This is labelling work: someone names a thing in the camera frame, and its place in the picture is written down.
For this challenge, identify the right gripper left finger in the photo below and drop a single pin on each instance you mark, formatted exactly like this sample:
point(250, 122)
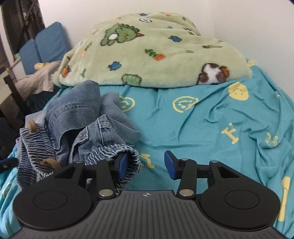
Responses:
point(106, 173)

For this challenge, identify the yellow plush toy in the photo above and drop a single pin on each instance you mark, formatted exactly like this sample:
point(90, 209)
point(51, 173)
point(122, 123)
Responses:
point(40, 65)

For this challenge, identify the blue denim jeans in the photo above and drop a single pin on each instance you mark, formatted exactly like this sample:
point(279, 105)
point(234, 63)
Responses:
point(81, 125)

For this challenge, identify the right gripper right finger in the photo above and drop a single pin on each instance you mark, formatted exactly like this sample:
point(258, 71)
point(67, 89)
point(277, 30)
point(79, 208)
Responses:
point(187, 171)

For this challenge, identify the green cartoon fleece blanket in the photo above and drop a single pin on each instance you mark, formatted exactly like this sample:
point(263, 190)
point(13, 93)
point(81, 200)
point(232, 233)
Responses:
point(155, 50)

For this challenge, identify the grey cloth on chair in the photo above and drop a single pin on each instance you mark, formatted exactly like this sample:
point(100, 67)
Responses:
point(41, 80)

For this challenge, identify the blue quilted chair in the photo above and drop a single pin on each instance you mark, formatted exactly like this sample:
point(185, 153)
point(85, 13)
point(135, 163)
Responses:
point(49, 45)

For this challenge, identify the teal smiley bed sheet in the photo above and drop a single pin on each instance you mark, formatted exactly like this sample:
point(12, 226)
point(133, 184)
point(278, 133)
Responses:
point(246, 123)

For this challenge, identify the white black-edged desk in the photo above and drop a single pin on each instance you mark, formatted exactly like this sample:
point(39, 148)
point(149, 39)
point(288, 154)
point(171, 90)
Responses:
point(13, 107)

